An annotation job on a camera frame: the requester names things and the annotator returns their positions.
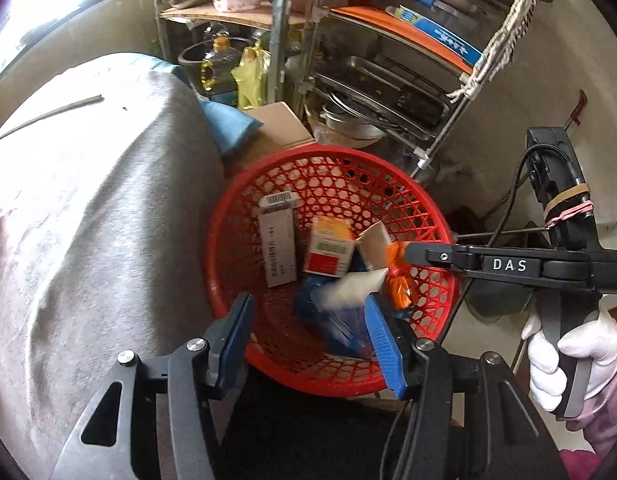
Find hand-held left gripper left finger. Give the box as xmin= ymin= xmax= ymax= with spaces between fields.
xmin=48 ymin=292 xmax=256 ymax=480

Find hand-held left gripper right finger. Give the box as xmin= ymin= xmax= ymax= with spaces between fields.
xmin=365 ymin=292 xmax=569 ymax=480

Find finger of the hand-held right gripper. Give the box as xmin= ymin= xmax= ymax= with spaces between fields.
xmin=403 ymin=241 xmax=484 ymax=281

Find orange snack wrapper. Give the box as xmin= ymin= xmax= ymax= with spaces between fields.
xmin=386 ymin=241 xmax=414 ymax=321

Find blue plastic bag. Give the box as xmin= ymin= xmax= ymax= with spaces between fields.
xmin=294 ymin=280 xmax=379 ymax=361

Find white paper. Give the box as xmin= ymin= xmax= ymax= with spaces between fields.
xmin=321 ymin=267 xmax=389 ymax=308

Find long white medicine box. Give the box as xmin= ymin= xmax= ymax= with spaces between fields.
xmin=257 ymin=191 xmax=300 ymax=288

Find orange and white medicine box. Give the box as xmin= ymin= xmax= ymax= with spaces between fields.
xmin=302 ymin=217 xmax=354 ymax=277

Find red plastic mesh basket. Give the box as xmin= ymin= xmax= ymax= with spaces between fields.
xmin=204 ymin=144 xmax=462 ymax=397

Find person's right forearm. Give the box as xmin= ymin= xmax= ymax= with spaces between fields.
xmin=563 ymin=375 xmax=617 ymax=480

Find person's right hand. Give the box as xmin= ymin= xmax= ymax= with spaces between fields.
xmin=521 ymin=305 xmax=617 ymax=433

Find round metal lids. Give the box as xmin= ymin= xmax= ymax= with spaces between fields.
xmin=308 ymin=95 xmax=389 ymax=148

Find grey tablecloth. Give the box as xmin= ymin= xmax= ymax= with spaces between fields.
xmin=0 ymin=52 xmax=229 ymax=461

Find rectangular metal tray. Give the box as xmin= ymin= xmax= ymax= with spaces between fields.
xmin=313 ymin=55 xmax=452 ymax=141

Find brown cardboard box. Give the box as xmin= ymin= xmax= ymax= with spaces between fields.
xmin=221 ymin=101 xmax=314 ymax=176

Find long blue box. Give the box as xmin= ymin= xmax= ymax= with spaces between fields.
xmin=383 ymin=0 xmax=484 ymax=63

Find orange tray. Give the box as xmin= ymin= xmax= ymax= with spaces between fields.
xmin=333 ymin=5 xmax=474 ymax=76

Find yellow plastic bag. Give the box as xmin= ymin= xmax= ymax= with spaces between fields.
xmin=232 ymin=45 xmax=269 ymax=108

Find cooking oil bottle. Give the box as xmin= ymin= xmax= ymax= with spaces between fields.
xmin=201 ymin=35 xmax=239 ymax=106

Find metal storage rack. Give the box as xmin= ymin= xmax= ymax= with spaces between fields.
xmin=151 ymin=0 xmax=554 ymax=181

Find long thin stick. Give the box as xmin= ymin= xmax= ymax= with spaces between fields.
xmin=0 ymin=94 xmax=104 ymax=142

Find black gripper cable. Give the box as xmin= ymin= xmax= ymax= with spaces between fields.
xmin=491 ymin=144 xmax=544 ymax=241

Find white rope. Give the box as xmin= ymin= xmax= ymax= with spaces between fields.
xmin=446 ymin=0 xmax=552 ymax=101

